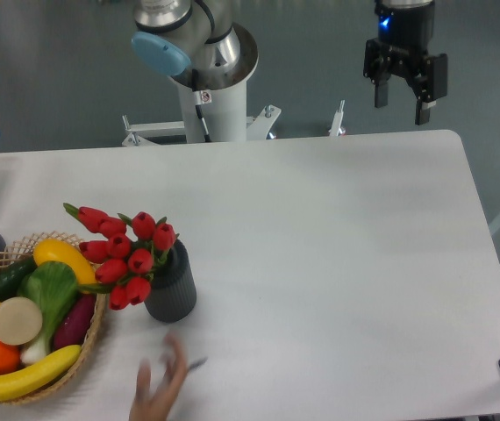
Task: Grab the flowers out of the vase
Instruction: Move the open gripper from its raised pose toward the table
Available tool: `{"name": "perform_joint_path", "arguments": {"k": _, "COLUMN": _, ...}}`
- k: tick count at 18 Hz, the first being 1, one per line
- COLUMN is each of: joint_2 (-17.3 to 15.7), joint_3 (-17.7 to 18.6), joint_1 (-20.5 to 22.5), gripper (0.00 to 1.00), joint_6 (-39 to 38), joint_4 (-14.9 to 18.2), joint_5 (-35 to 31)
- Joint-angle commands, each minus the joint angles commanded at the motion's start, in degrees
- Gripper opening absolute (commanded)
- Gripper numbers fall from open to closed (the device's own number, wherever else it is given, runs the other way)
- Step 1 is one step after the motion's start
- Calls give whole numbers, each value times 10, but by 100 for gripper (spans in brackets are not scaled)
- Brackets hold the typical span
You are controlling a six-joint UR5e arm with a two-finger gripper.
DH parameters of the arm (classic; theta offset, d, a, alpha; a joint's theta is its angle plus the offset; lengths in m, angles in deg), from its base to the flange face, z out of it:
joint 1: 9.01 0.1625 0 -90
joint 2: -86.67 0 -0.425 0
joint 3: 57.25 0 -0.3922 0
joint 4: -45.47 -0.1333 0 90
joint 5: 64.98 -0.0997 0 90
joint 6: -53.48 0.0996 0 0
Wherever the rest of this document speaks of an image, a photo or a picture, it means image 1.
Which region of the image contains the woven wicker basket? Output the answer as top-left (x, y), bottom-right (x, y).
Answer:
top-left (0, 232), bottom-right (106, 405)

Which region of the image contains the white clamp bracket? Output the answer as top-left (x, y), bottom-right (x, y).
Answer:
top-left (328, 99), bottom-right (346, 137)

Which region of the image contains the dark green cucumber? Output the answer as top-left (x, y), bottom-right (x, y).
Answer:
top-left (0, 256), bottom-right (37, 302)

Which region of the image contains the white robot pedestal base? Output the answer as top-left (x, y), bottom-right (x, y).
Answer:
top-left (121, 75), bottom-right (282, 147)

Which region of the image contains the yellow banana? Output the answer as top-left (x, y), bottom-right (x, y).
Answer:
top-left (0, 345), bottom-right (82, 403)

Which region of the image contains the red tulip bouquet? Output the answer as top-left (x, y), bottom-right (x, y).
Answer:
top-left (63, 203), bottom-right (179, 310)

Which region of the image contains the beige round disc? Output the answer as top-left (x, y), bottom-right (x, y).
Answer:
top-left (0, 296), bottom-right (43, 346)

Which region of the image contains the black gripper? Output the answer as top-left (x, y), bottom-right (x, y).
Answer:
top-left (363, 1), bottom-right (448, 125)

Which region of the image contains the green bok choy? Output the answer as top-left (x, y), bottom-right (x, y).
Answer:
top-left (18, 261), bottom-right (78, 366)

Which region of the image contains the blurred human hand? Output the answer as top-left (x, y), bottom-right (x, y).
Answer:
top-left (128, 332), bottom-right (189, 421)

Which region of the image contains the purple eggplant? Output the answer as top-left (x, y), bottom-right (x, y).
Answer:
top-left (53, 295), bottom-right (96, 350)

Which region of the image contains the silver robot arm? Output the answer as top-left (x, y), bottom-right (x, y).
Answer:
top-left (132, 1), bottom-right (448, 125)

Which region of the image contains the dark grey ribbed vase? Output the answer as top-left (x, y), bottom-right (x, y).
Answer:
top-left (144, 240), bottom-right (197, 324)

